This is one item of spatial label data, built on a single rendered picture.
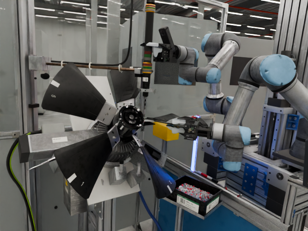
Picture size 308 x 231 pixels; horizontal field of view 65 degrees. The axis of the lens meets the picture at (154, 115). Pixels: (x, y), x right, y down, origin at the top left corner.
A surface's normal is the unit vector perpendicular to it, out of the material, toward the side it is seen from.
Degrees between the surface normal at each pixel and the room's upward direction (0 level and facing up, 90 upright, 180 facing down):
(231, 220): 90
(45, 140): 50
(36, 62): 90
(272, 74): 85
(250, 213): 90
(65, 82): 77
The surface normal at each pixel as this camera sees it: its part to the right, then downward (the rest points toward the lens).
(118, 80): -0.24, -0.53
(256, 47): 0.30, 0.21
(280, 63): 0.00, 0.12
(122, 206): 0.56, 0.20
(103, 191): 0.47, -0.47
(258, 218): -0.83, 0.06
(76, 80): 0.22, -0.04
